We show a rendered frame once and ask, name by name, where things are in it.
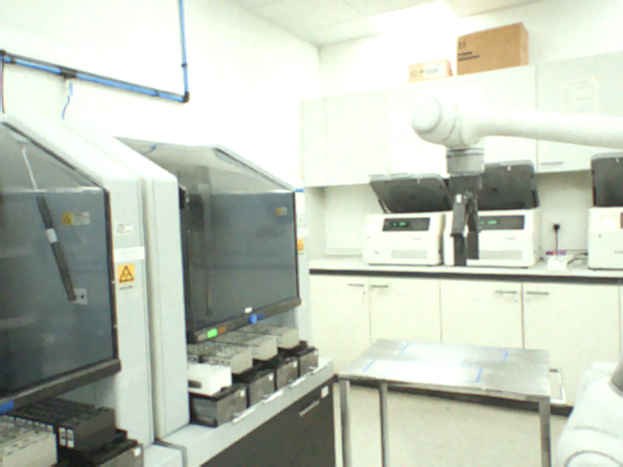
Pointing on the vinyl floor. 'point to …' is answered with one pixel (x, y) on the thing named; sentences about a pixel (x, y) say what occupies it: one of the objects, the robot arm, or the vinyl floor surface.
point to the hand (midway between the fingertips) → (466, 258)
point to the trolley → (451, 379)
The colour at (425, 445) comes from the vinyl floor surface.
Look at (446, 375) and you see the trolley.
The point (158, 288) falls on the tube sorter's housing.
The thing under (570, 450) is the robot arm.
